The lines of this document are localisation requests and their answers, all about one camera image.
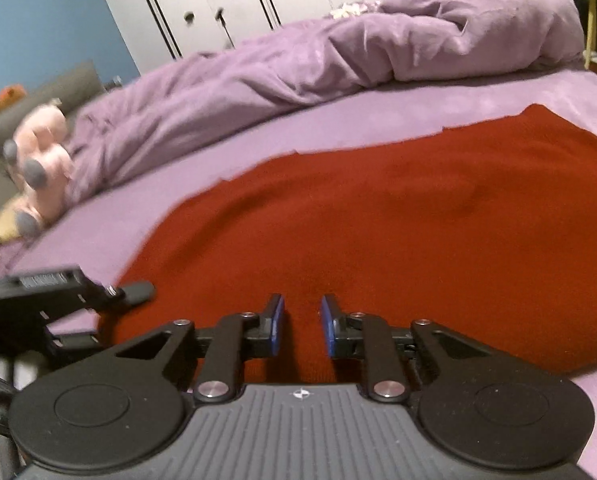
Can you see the purple duvet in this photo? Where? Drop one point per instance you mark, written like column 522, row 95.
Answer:
column 278, row 75

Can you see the yellow plush toy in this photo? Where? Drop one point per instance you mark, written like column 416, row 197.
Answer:
column 8, row 222

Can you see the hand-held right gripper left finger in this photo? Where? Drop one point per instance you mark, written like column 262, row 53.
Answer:
column 277, row 321

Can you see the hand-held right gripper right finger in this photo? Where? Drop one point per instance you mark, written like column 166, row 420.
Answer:
column 328, row 326

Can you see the orange plush toy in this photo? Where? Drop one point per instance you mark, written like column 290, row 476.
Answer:
column 9, row 97

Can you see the red knit cardigan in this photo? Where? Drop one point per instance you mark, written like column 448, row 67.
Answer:
column 378, row 210

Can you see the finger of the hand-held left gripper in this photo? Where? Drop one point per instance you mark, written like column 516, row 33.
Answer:
column 137, row 292

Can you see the pink plush toy grey feet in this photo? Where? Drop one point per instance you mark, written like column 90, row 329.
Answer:
column 43, row 160

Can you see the white floral plush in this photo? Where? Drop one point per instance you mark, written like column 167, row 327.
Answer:
column 351, row 9

